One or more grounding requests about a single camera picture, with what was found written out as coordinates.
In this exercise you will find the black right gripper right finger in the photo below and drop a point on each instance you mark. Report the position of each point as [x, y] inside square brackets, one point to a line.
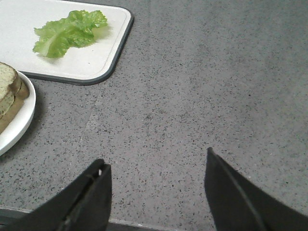
[236, 204]

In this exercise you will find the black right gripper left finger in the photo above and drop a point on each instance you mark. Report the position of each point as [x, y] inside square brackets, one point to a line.
[84, 205]

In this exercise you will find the bread slice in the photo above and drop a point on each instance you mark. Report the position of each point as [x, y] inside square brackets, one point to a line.
[10, 84]
[21, 95]

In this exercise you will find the green lettuce leaf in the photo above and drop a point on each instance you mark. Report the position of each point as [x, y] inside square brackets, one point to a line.
[76, 30]

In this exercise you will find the white round plate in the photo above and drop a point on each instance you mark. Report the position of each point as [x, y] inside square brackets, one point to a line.
[18, 126]

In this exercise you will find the white cutting board grey rim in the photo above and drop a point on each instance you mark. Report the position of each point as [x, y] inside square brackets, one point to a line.
[82, 66]

